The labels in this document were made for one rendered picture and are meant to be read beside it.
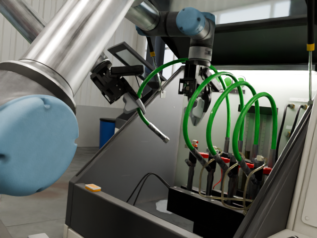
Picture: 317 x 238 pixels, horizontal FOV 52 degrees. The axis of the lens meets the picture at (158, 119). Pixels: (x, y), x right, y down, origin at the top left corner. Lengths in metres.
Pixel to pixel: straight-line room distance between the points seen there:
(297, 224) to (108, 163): 0.70
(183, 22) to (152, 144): 0.62
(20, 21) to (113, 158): 0.60
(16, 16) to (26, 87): 0.60
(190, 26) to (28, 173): 0.69
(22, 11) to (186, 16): 0.45
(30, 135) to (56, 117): 0.04
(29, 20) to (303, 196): 0.86
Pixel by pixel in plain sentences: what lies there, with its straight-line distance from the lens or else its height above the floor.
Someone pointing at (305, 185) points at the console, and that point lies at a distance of 0.93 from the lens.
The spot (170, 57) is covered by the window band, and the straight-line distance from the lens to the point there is 7.51.
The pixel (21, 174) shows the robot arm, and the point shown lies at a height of 1.18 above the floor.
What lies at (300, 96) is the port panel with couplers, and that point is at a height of 1.34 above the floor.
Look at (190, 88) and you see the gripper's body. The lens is 1.04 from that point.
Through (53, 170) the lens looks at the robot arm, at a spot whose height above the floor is 1.17.
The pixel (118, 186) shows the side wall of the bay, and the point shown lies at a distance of 1.32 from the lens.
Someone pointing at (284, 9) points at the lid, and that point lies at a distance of 1.13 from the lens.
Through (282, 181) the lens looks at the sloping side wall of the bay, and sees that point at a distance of 0.87.
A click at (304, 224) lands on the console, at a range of 0.92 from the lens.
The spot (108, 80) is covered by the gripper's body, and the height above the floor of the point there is 1.32.
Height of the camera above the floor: 1.27
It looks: 3 degrees down
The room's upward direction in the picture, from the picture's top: 6 degrees clockwise
